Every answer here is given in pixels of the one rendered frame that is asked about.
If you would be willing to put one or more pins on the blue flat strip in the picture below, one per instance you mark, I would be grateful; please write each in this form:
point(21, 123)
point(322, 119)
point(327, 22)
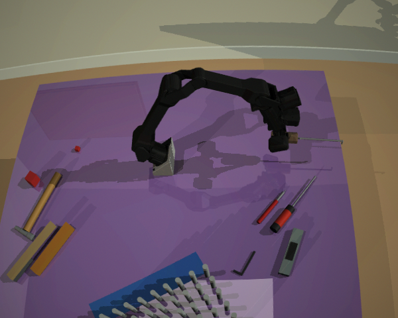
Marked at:
point(142, 288)

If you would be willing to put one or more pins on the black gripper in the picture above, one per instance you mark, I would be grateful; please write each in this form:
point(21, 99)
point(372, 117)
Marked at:
point(280, 139)

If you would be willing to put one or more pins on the red and black screwdriver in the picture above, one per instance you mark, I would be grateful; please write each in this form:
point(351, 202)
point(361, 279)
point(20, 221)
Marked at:
point(287, 212)

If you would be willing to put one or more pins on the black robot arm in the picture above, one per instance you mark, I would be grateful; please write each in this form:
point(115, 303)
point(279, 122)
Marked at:
point(261, 95)

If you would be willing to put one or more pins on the hammer with wooden handle and grey head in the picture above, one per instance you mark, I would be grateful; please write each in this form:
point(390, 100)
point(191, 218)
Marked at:
point(36, 211)

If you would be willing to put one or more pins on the small red screwdriver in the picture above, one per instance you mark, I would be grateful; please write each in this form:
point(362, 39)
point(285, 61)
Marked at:
point(269, 209)

